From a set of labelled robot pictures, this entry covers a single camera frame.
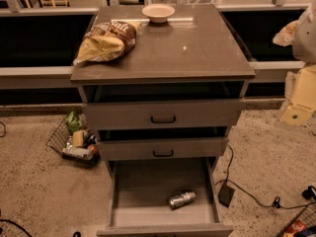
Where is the silver redbull can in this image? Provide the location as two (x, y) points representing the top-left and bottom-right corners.
(167, 192), (197, 209)

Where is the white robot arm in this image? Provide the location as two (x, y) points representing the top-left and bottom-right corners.
(273, 2), (316, 127)

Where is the grey drawer cabinet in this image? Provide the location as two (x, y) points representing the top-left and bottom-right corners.
(69, 3), (257, 237)

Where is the top grey drawer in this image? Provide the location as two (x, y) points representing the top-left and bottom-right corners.
(83, 82), (244, 130)

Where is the grey drawer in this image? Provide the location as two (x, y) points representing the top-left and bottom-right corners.
(83, 82), (244, 130)
(98, 126), (228, 161)
(97, 158), (233, 237)

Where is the middle grey drawer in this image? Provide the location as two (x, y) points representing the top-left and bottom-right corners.
(98, 126), (228, 161)

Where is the bottom grey drawer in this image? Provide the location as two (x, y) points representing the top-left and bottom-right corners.
(97, 158), (233, 237)

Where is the silver can in basket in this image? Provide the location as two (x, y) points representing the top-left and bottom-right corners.
(62, 147), (93, 160)

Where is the yellow cheese block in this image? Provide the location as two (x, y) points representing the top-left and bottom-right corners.
(72, 130), (84, 147)

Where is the brown yellow chips bag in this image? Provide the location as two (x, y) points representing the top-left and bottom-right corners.
(73, 21), (141, 65)

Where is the green leafy bag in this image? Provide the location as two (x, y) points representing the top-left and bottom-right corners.
(65, 112), (82, 133)

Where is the white bowl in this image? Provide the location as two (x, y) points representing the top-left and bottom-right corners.
(142, 4), (175, 24)

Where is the black power adapter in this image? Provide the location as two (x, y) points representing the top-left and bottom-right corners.
(218, 182), (235, 207)

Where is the red snack package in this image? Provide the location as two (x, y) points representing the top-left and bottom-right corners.
(282, 220), (306, 237)

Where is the black wire basket left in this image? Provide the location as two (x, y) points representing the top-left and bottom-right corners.
(46, 118), (100, 168)

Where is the black wire basket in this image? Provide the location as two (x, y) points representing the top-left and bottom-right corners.
(276, 203), (316, 237)
(46, 118), (100, 168)

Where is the black floor cable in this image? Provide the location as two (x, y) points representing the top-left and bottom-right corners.
(214, 144), (309, 211)

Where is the black wire basket right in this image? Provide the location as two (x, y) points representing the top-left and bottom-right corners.
(276, 203), (316, 237)

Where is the black cable left floor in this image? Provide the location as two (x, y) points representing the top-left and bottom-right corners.
(0, 209), (34, 237)

